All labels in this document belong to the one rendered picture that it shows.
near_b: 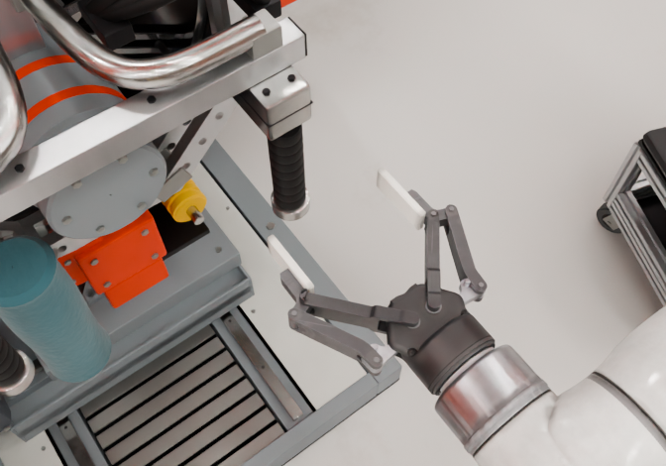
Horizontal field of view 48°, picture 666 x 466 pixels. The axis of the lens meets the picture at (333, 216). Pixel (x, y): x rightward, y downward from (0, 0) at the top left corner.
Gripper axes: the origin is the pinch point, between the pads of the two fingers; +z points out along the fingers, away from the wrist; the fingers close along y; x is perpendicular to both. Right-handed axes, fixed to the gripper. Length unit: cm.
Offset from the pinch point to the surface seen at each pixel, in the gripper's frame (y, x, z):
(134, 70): -11.6, 18.2, 11.9
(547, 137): 86, -82, 28
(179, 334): -14, -70, 31
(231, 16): 6.1, 1.6, 28.5
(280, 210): -1.9, -6.4, 7.2
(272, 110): -2.1, 11.7, 6.5
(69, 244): -22.6, -22.8, 28.5
